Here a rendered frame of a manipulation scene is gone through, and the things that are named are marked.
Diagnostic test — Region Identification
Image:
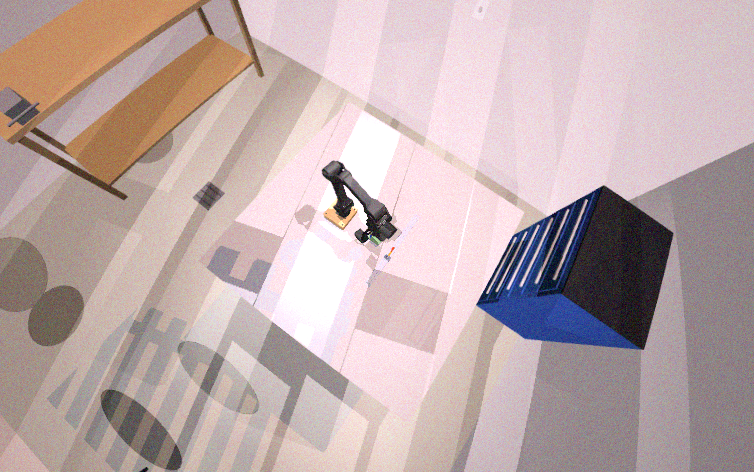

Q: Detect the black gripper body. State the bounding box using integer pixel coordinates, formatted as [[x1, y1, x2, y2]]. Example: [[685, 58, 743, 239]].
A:
[[354, 214, 392, 244]]

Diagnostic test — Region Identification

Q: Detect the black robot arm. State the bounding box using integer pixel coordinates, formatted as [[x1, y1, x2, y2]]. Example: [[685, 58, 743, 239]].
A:
[[321, 160, 398, 241]]

